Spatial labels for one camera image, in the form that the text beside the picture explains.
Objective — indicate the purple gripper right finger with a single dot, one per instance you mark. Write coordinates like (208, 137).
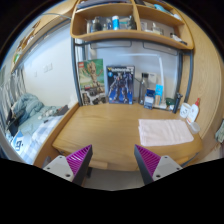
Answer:
(152, 166)

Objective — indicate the bed with blue bedding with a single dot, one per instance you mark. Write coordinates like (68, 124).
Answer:
(25, 120)

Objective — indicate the black electric shaver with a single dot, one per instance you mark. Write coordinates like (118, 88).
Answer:
(177, 103)

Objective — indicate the wooden wall shelf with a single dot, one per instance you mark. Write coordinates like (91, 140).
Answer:
(149, 20)

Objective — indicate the light blue carton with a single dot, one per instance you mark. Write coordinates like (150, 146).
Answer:
(158, 94)

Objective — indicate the white cup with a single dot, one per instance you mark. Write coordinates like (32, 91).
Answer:
(184, 110)

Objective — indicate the pink folded towel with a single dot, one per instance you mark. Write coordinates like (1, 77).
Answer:
(163, 132)

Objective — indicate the green Groot box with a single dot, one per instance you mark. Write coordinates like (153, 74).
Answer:
(91, 82)

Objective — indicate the wooden desk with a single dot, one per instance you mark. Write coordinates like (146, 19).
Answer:
(110, 129)

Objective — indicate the blue small box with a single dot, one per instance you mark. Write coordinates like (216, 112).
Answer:
(149, 99)

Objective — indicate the dark water bottle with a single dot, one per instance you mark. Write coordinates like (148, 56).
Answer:
(142, 88)

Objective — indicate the blue robot model box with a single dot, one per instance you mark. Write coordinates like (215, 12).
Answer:
(120, 84)

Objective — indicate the blue canister on shelf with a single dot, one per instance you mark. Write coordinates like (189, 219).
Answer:
(115, 22)

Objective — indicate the clear plastic container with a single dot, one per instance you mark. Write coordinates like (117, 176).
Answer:
(194, 127)

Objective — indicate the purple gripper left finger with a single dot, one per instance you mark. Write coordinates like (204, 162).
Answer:
(72, 167)

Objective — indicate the white lotion bottle red cap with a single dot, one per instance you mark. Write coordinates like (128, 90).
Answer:
(192, 115)

